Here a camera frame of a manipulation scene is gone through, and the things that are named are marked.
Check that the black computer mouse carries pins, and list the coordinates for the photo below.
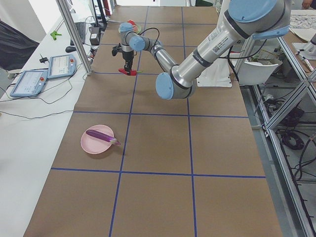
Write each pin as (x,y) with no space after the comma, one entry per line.
(69,49)

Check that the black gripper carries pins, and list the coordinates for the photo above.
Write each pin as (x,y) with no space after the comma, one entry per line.
(127,57)

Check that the light green plate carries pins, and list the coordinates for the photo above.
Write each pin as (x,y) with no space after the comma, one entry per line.
(138,29)

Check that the purple eggplant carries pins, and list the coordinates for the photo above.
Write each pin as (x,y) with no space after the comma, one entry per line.
(102,136)

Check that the seated person in black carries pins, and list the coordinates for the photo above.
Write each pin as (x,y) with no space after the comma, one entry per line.
(15,48)

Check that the blue teach pendant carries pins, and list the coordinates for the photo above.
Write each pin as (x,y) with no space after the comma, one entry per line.
(61,66)
(30,83)

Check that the red chili pepper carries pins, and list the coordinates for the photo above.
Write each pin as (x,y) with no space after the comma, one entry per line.
(129,73)

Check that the black keyboard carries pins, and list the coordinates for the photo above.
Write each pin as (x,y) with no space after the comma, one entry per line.
(80,27)

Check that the black power adapter box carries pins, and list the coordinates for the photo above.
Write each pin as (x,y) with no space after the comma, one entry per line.
(95,35)

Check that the near blue teach pendant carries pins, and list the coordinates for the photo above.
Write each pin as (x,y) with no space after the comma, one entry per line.
(30,83)

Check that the yellow pink peach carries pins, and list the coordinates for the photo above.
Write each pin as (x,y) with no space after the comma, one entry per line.
(135,28)

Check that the green toy object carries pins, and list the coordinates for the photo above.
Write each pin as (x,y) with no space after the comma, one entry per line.
(54,35)

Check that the pink plate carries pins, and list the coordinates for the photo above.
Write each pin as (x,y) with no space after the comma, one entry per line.
(94,145)

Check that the far blue teach pendant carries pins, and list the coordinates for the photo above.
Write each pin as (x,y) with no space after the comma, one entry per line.
(61,66)

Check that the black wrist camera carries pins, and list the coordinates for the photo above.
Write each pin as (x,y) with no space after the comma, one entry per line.
(116,49)

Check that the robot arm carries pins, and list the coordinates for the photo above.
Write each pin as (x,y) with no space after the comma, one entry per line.
(260,19)

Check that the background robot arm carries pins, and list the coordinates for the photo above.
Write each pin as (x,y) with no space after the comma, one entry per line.
(306,52)

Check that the aluminium frame post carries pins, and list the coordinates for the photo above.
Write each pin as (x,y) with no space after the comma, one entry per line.
(70,25)

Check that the white chair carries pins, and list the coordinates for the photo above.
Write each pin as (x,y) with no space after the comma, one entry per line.
(253,73)

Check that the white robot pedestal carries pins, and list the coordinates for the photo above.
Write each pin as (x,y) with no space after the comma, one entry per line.
(217,75)

